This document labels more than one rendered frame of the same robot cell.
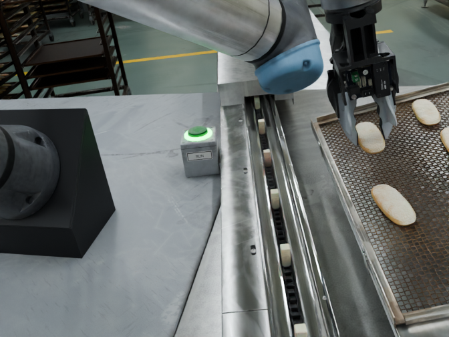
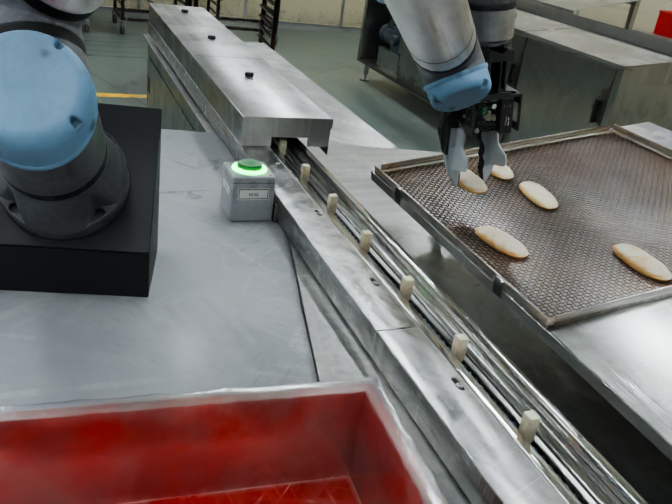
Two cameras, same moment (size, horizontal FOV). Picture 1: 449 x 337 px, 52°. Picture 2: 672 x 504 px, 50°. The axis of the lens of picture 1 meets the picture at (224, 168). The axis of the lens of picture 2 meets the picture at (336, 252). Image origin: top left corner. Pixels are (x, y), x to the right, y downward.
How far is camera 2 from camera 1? 46 cm
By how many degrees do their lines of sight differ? 25
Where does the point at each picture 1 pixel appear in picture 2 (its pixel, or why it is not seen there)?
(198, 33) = (436, 33)
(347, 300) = not seen: hidden behind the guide
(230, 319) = (388, 335)
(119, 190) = not seen: hidden behind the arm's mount
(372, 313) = (498, 339)
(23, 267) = (67, 305)
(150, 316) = (276, 347)
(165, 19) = (430, 15)
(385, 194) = (494, 233)
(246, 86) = (276, 124)
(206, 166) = (258, 208)
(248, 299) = (396, 320)
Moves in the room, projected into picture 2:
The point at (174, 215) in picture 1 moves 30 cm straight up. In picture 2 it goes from (241, 258) to (260, 45)
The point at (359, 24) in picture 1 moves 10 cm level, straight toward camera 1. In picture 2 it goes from (500, 58) to (526, 76)
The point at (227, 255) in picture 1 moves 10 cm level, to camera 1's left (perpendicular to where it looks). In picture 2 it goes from (350, 285) to (275, 292)
